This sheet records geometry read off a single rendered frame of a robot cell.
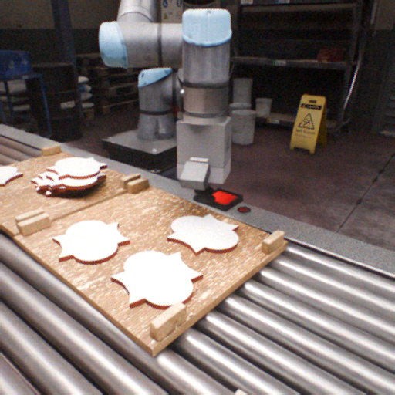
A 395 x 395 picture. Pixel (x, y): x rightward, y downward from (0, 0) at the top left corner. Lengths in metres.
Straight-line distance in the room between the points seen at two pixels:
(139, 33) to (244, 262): 0.44
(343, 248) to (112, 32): 0.59
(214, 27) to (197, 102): 0.11
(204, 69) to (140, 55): 0.15
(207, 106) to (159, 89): 0.69
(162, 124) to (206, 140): 0.70
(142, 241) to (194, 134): 0.24
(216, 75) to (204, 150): 0.12
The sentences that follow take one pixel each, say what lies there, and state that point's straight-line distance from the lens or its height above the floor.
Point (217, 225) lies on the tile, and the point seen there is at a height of 0.95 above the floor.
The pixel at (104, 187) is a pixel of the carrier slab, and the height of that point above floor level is 0.94.
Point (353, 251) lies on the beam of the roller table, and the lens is 0.78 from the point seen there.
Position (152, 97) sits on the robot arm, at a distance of 1.29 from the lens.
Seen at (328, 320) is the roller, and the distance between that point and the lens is 0.60.
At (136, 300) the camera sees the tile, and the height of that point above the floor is 0.95.
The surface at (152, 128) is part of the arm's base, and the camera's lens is 1.30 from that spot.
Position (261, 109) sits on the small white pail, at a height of 0.22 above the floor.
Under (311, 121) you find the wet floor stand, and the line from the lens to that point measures 4.28.
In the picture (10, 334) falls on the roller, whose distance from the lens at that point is 0.61.
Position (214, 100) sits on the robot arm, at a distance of 0.60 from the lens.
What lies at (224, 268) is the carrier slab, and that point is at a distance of 0.64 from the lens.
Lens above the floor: 1.32
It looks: 25 degrees down
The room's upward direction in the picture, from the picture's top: straight up
